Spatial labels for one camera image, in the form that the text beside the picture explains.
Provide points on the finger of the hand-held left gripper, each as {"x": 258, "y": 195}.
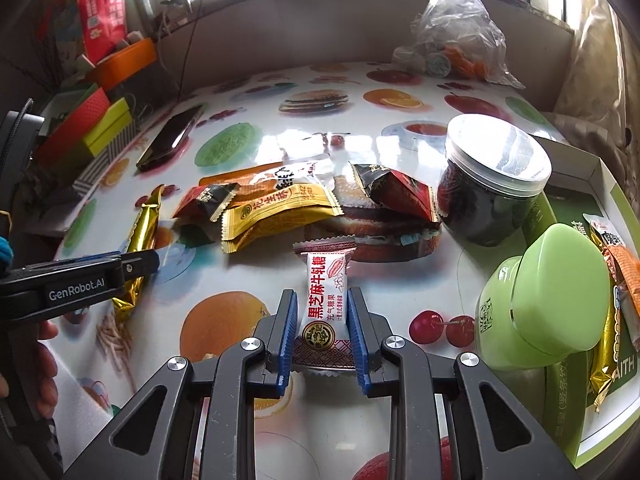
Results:
{"x": 90, "y": 258}
{"x": 142, "y": 262}

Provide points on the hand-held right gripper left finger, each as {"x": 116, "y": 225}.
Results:
{"x": 285, "y": 340}

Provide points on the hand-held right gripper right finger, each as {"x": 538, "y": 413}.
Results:
{"x": 360, "y": 340}

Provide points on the shiny gold snack packet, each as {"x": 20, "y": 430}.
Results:
{"x": 142, "y": 225}

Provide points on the white red-patterned candy packet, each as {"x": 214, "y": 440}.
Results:
{"x": 325, "y": 285}

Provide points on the small dark red packet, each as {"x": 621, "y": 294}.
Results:
{"x": 205, "y": 200}

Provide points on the yellow snack packet brown band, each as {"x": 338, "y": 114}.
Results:
{"x": 275, "y": 215}

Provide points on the orange pouch with white end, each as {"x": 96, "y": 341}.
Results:
{"x": 627, "y": 275}
{"x": 260, "y": 176}

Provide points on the black and red snack packet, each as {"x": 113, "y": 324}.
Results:
{"x": 400, "y": 192}

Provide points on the green cardboard box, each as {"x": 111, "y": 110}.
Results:
{"x": 565, "y": 400}

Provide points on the long yellow snack packet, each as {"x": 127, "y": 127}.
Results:
{"x": 605, "y": 355}

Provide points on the person's left hand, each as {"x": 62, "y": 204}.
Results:
{"x": 47, "y": 380}

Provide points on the grey striped box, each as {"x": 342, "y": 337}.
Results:
{"x": 100, "y": 170}

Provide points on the black smartphone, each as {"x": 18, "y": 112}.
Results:
{"x": 170, "y": 135}

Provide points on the yellow-green box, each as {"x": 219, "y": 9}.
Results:
{"x": 112, "y": 127}

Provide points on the red textured box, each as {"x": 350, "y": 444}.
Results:
{"x": 80, "y": 120}

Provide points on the clear jar with dark contents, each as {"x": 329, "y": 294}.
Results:
{"x": 480, "y": 205}

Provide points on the green cream jar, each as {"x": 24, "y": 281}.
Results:
{"x": 545, "y": 290}

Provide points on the orange box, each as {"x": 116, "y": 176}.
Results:
{"x": 125, "y": 62}

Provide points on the red standing bag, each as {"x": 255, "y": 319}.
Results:
{"x": 102, "y": 10}

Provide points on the clear plastic bag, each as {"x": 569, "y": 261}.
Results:
{"x": 450, "y": 25}

